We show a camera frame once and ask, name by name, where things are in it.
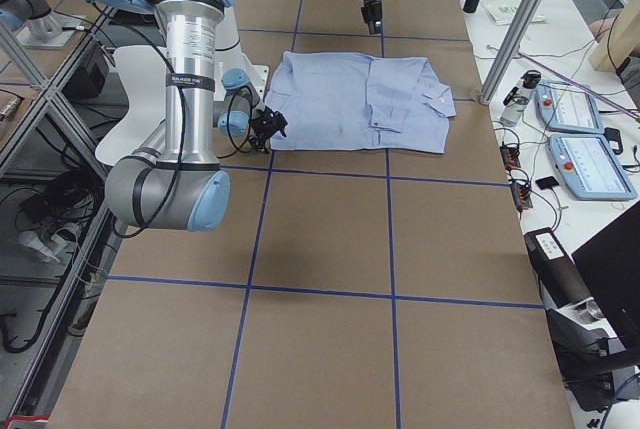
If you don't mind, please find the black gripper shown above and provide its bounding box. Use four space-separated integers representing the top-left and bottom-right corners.
249 119 280 153
361 0 383 33

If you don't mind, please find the light blue striped shirt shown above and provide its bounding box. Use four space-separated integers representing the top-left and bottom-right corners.
266 52 456 154

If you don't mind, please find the background small robot arm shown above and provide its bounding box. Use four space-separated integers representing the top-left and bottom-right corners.
1 0 75 49

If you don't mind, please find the white paper green print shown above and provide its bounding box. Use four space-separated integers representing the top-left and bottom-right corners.
480 0 522 26

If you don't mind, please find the clear bottle black cap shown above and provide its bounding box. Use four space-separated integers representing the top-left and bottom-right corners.
499 70 541 127

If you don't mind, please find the upper orange circuit board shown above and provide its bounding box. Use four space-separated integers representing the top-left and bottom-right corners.
500 144 521 170

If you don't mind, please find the orange circuit board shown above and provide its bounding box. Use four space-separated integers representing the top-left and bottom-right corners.
500 144 521 170
510 180 533 212

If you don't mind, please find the upper teach pendant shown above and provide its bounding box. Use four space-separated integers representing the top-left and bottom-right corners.
534 80 604 135

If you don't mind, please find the teach pendant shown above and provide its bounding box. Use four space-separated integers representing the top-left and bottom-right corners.
534 80 604 135
549 134 637 201

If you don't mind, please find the lower orange circuit board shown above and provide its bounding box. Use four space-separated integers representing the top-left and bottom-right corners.
510 180 533 212

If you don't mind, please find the wooden beam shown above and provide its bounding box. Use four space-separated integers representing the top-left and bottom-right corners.
590 0 639 72

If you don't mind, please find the lower teach pendant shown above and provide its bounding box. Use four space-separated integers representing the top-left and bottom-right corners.
549 134 637 201

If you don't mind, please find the small black box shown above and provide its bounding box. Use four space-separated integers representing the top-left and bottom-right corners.
604 127 624 155

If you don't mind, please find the purple rod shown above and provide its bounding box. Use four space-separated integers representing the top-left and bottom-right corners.
517 51 639 122

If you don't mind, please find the black monitor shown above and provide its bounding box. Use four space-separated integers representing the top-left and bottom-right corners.
572 204 639 348

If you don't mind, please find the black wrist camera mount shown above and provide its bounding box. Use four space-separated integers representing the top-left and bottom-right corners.
250 107 288 140

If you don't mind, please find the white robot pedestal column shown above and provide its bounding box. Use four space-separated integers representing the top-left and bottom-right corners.
214 7 269 102

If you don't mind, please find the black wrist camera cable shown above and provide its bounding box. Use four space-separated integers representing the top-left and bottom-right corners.
112 38 261 239

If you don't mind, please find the aluminium frame post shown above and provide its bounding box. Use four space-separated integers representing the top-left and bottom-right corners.
478 0 542 105

